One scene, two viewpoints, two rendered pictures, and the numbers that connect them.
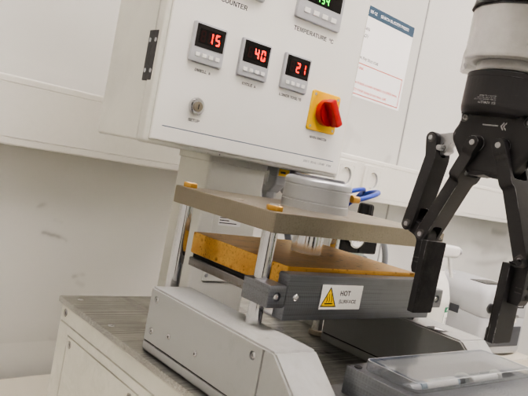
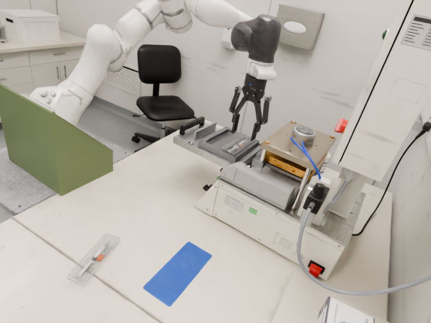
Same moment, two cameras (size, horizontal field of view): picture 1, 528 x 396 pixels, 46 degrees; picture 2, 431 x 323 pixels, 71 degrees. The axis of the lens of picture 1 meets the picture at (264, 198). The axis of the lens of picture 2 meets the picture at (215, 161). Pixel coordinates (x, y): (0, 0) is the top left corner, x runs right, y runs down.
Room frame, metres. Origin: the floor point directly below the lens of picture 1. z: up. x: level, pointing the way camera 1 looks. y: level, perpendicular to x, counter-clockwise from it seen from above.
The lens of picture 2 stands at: (1.50, -0.68, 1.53)
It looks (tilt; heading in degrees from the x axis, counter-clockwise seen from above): 31 degrees down; 157
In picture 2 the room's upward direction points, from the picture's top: 11 degrees clockwise
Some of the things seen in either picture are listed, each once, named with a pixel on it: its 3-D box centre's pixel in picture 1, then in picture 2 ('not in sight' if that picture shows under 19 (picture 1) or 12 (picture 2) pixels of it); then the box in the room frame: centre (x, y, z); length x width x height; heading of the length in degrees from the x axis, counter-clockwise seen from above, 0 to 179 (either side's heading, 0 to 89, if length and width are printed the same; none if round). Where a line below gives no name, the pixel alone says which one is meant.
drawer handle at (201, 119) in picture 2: not in sight; (192, 125); (0.39, -0.34, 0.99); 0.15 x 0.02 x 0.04; 130
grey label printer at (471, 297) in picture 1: (465, 309); not in sight; (1.61, -0.57, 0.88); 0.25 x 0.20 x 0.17; 38
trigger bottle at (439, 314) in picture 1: (434, 295); not in sight; (1.50, -0.45, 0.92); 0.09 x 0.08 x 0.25; 92
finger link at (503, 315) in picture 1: (506, 302); (235, 123); (0.54, -0.22, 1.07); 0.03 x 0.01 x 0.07; 130
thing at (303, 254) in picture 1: (312, 246); (296, 151); (0.74, -0.07, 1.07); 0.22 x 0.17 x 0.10; 130
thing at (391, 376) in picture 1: (452, 375); (239, 145); (0.57, -0.20, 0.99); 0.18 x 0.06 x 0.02; 130
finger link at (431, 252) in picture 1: (427, 276); (254, 131); (0.60, -0.17, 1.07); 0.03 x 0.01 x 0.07; 130
